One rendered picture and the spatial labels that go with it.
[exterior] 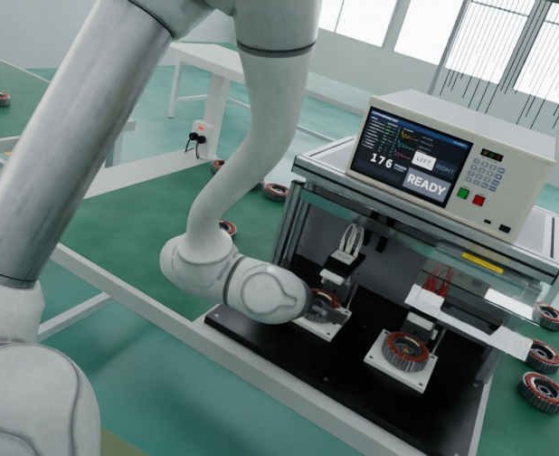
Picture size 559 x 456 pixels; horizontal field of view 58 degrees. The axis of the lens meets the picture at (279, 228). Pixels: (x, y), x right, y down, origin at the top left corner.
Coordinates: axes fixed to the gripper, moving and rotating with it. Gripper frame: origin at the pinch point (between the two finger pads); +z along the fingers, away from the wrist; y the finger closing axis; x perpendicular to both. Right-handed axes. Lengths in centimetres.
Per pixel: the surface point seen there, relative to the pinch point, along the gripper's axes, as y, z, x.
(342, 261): 0.7, 6.1, 12.3
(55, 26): -448, 279, 111
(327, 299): 1.0, 9.3, 1.7
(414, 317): 22.7, 6.2, 7.7
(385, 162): 0.7, -0.1, 38.8
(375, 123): -4.9, -4.0, 45.8
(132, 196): -76, 21, 1
